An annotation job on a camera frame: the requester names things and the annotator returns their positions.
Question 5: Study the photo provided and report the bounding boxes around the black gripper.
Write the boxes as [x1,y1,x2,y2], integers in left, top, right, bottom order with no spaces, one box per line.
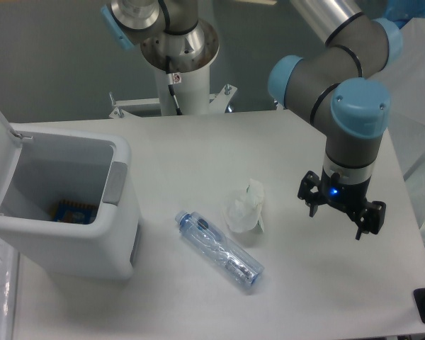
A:
[297,169,387,240]

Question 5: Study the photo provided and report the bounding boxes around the white paper wrapper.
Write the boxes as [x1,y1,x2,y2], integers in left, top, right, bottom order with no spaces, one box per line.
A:
[221,178,265,234]

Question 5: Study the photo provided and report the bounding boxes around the clear plastic water bottle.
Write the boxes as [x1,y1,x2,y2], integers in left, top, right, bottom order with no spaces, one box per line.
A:
[175,210,264,295]

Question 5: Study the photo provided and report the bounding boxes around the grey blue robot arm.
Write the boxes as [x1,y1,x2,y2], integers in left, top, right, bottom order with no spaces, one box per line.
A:
[101,1,403,234]

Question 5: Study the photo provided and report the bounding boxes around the white trash can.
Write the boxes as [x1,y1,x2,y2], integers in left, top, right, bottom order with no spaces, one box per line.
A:
[0,111,140,280]

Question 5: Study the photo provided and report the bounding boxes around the translucent plastic box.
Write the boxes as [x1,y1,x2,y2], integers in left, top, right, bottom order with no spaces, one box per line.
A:
[373,18,425,246]

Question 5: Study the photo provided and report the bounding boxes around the blue plastic bag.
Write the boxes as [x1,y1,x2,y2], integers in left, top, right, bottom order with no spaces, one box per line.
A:
[383,0,425,28]

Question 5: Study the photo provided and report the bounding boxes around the blue orange snack packet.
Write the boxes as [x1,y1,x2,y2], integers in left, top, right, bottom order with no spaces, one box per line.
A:
[52,200,98,225]

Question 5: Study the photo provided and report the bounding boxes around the paper sheet in plastic sleeve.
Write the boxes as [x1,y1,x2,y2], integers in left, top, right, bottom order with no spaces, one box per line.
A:
[0,239,19,339]

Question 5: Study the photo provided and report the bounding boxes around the white pedestal base frame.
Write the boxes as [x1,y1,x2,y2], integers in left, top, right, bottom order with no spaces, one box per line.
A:
[108,84,238,119]

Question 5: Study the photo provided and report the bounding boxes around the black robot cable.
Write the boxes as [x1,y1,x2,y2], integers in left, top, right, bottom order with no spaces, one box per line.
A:
[164,55,183,116]

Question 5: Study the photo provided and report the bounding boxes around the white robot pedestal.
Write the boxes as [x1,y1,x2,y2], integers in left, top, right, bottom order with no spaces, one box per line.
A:
[140,19,220,115]

